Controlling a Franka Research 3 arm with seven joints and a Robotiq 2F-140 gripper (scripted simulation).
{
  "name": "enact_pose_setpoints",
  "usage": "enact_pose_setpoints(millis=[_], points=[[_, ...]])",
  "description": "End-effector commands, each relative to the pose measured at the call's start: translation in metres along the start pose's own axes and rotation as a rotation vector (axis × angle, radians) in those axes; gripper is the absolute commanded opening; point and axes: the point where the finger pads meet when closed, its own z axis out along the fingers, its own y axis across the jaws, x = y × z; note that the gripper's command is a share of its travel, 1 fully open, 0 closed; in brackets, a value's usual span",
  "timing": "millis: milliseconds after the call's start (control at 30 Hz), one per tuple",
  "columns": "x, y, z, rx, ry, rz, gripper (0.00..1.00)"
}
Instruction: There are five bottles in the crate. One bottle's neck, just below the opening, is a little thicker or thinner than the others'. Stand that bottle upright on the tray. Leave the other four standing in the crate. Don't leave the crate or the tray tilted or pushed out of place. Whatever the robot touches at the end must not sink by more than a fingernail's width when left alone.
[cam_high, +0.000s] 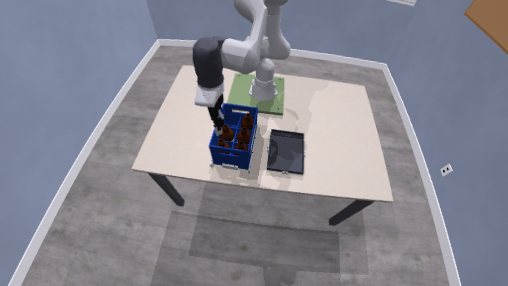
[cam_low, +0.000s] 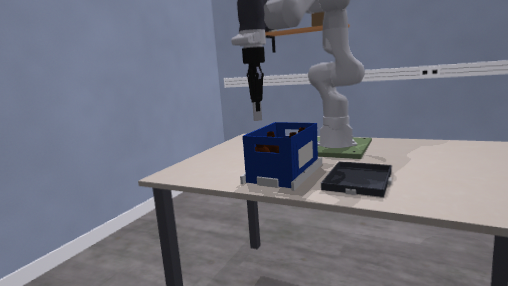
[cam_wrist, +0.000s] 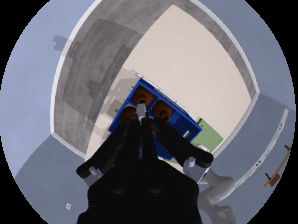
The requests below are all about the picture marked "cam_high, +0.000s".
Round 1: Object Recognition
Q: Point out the brown glass bottle with blue label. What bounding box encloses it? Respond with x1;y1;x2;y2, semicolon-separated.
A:
241;113;254;130

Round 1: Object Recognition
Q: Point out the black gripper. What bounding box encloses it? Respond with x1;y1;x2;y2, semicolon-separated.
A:
208;93;226;136

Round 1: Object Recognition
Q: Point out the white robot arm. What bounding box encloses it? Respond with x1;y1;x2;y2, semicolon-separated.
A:
193;0;291;107

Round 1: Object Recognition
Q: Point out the blue plastic crate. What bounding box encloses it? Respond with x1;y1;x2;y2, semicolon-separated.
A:
209;103;258;170

